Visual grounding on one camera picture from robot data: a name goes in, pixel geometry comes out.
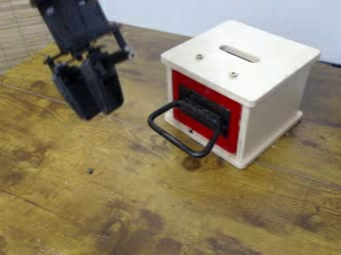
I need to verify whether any white wooden drawer box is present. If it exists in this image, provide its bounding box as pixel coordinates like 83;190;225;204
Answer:
162;21;320;168

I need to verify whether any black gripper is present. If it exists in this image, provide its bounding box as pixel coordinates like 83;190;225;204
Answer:
30;0;134;120

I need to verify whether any black metal drawer handle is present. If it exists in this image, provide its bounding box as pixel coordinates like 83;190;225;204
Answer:
149;85;232;158

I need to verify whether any red drawer front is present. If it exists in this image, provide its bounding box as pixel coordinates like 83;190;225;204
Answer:
171;71;241;153

